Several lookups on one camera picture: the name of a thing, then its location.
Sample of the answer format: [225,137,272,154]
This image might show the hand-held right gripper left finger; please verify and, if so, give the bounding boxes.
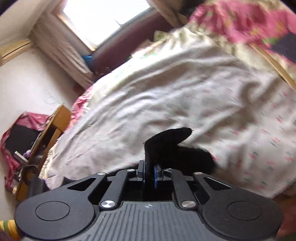
[68,161,146,211]

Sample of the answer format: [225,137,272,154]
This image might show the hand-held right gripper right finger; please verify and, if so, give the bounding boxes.
[154,164,232,211]

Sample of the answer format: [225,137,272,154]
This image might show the black pants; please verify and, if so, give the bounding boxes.
[143,127,216,179]

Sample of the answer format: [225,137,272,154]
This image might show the cherry print bed sheet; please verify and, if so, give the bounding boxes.
[44,28,296,197]

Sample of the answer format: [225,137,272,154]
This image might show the wooden bedside desk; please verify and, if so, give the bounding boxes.
[14,104,72,201]

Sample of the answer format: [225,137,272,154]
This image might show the blue bag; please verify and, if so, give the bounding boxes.
[82,54,94,67]

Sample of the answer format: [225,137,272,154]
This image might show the pink cloth cover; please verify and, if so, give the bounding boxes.
[0,111,50,190]

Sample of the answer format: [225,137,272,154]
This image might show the black television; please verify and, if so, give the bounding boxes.
[5,125,40,153]

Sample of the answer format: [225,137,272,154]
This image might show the dark red headboard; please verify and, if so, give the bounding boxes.
[92,10,171,75]

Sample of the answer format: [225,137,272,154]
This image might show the beige patterned curtain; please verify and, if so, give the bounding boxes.
[31,13,95,90]

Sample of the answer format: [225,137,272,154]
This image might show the window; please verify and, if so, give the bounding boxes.
[62,0,151,47]

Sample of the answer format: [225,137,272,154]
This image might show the pink floral quilt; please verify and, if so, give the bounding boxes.
[70,0,296,116]

